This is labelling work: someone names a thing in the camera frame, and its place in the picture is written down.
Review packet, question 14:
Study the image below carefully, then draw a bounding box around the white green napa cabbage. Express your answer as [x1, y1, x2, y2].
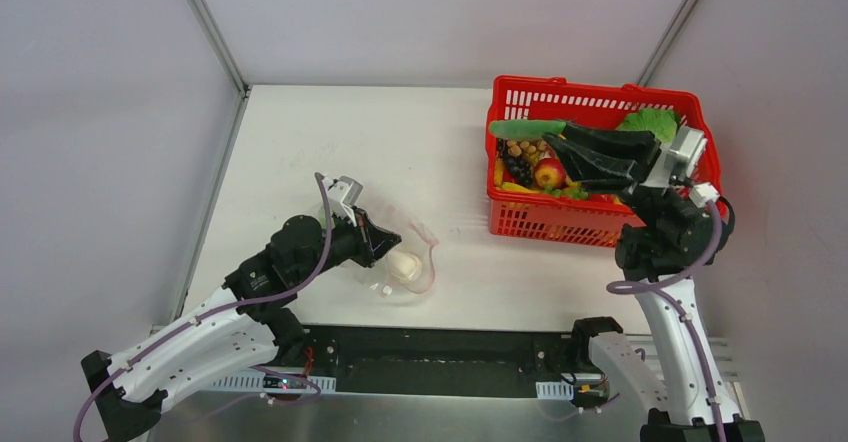
[386, 250, 423, 284]

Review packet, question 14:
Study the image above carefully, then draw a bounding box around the clear zip top bag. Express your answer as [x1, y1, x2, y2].
[340, 192, 439, 307]

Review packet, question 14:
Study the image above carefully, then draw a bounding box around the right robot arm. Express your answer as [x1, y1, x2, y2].
[544, 122, 765, 441]

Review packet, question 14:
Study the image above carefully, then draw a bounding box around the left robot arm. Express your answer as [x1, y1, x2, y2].
[81, 208, 402, 441]

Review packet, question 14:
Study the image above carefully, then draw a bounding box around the red plastic basket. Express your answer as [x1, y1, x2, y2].
[484, 75, 713, 248]

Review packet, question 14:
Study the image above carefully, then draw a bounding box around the green grape bunch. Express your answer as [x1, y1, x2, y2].
[543, 185, 590, 201]

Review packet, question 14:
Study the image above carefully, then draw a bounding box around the large green lettuce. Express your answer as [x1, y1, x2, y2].
[616, 107, 681, 144]

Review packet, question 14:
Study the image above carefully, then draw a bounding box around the red apple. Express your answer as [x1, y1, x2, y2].
[533, 157, 567, 190]

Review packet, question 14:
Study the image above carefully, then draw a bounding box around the dark purple grape bunch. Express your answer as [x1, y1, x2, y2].
[496, 138, 534, 188]

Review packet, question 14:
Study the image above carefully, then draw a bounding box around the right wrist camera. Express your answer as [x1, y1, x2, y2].
[665, 126, 720, 208]

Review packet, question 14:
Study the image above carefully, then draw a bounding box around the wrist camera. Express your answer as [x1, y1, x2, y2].
[665, 126, 720, 208]
[323, 176, 363, 225]

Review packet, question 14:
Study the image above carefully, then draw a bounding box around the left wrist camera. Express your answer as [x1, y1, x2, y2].
[323, 176, 363, 225]

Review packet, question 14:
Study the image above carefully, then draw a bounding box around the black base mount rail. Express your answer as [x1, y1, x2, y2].
[285, 325, 599, 398]

